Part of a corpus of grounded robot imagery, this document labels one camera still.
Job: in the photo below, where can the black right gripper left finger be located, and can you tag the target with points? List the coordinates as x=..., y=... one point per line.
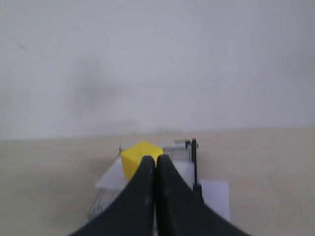
x=128, y=215

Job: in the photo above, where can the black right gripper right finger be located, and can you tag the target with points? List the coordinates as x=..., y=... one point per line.
x=180, y=212

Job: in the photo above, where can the black cutter blade arm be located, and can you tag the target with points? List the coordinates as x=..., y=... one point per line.
x=197, y=188

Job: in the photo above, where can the white paper sheet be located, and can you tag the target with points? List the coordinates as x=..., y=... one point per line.
x=114, y=177

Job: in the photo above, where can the yellow cube block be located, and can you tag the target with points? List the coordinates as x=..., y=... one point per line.
x=132, y=156

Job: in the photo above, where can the grey paper cutter base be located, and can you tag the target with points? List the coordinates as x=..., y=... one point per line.
x=180, y=150

